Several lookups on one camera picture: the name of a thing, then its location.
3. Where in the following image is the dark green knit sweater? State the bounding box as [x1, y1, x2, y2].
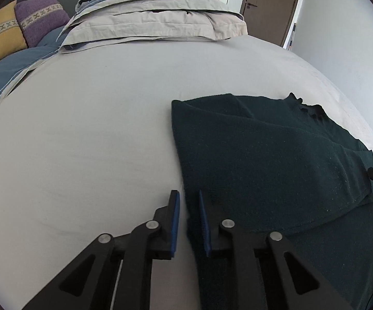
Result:
[171, 94, 373, 309]

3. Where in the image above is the brown door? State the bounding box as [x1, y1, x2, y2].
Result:
[240, 0, 298, 45]

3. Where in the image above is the blue pillow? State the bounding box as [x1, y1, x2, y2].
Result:
[0, 27, 65, 104]

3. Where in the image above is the purple cushion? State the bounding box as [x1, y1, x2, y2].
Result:
[14, 0, 70, 48]

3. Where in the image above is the yellow cushion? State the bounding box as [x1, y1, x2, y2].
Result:
[0, 0, 27, 60]

